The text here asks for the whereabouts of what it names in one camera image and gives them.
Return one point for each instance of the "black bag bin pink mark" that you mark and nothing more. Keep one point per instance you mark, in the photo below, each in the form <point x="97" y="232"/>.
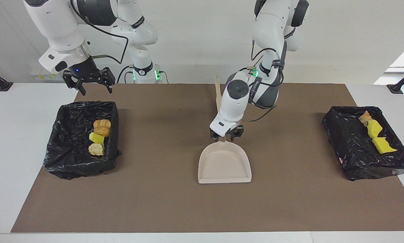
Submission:
<point x="354" y="152"/>

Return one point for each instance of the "notched yellow sponge piece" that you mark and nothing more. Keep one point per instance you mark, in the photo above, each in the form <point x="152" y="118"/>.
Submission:
<point x="382" y="145"/>

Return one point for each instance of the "pale trash piece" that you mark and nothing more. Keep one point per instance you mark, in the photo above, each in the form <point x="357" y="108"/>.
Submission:
<point x="365" y="117"/>

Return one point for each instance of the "orange striped croissant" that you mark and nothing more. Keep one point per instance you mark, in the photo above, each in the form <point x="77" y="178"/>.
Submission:
<point x="103" y="123"/>

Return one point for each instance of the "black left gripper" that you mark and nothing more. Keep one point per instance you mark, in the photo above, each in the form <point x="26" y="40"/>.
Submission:
<point x="229" y="131"/>

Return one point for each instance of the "brown table mat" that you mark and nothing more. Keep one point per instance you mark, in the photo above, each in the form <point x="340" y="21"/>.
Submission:
<point x="175" y="202"/>

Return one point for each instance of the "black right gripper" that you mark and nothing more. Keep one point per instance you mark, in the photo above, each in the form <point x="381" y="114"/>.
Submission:
<point x="85" y="72"/>

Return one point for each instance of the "beige plastic dustpan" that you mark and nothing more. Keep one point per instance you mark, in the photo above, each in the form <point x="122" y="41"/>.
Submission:
<point x="224" y="165"/>

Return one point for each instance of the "beige brush black bristles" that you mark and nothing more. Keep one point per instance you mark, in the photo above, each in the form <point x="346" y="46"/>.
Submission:
<point x="218" y="96"/>

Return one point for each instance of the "small yellow sponge wedge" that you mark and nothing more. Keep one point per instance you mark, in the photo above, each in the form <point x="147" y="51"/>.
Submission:
<point x="96" y="138"/>

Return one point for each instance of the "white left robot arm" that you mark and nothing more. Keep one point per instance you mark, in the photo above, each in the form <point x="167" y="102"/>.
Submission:
<point x="235" y="101"/>

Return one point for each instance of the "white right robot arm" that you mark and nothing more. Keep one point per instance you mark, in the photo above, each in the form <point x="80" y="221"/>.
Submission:
<point x="63" y="30"/>

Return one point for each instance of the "white wall box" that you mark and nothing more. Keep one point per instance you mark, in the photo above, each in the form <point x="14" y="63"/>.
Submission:
<point x="40" y="77"/>

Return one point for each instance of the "black bag lined bin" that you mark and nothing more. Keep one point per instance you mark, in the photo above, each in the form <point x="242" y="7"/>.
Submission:
<point x="70" y="155"/>

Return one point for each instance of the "yellow sponge piece dark speck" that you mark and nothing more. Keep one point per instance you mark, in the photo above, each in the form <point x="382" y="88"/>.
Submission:
<point x="374" y="129"/>

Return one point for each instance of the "pale tan bread chunk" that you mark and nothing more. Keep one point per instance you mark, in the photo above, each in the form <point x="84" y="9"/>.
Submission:
<point x="96" y="149"/>

